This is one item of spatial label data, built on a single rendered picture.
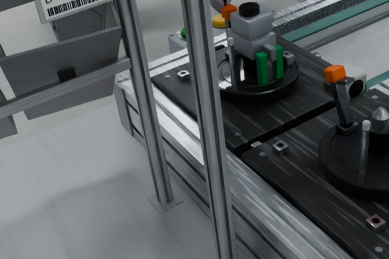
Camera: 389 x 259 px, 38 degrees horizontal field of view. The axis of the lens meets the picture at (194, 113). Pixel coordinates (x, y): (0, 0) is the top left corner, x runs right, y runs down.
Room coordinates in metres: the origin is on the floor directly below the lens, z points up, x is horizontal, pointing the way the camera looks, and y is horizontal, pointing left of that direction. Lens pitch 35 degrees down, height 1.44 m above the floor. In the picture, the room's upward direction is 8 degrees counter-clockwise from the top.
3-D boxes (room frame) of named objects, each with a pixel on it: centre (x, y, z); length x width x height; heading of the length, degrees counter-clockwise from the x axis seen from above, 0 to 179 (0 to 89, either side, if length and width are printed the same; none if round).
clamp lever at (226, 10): (0.79, -0.08, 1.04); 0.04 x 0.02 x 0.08; 27
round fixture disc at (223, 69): (0.75, -0.10, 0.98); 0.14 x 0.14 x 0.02
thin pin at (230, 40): (0.70, -0.06, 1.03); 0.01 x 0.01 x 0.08
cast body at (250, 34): (0.74, -0.10, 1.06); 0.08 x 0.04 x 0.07; 28
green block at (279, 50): (0.72, -0.13, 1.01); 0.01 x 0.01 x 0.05; 27
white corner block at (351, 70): (0.71, -0.23, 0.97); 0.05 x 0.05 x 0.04; 27
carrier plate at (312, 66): (0.75, -0.10, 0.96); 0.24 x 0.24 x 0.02; 27
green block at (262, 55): (0.70, -0.11, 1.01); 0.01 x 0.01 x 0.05; 27
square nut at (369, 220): (0.42, -0.18, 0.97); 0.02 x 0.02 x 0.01; 27
